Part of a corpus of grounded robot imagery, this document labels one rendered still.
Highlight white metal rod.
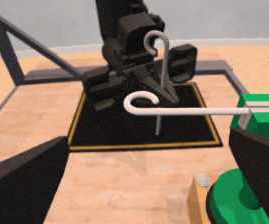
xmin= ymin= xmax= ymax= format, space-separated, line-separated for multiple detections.
xmin=140 ymin=108 xmax=249 ymax=116

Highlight black mat with tan border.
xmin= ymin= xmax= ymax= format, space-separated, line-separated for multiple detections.
xmin=67 ymin=82 xmax=223 ymax=153

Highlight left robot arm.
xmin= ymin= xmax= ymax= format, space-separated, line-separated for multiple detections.
xmin=95 ymin=0 xmax=165 ymax=72

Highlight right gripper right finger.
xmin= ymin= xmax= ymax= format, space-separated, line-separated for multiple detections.
xmin=228 ymin=128 xmax=269 ymax=219

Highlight tan wooden block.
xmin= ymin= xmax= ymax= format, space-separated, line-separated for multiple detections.
xmin=187 ymin=174 xmax=221 ymax=224

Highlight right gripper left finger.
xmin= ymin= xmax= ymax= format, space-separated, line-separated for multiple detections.
xmin=0 ymin=136 xmax=70 ymax=224

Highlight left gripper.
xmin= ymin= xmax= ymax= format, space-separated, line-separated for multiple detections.
xmin=81 ymin=43 xmax=198 ymax=114

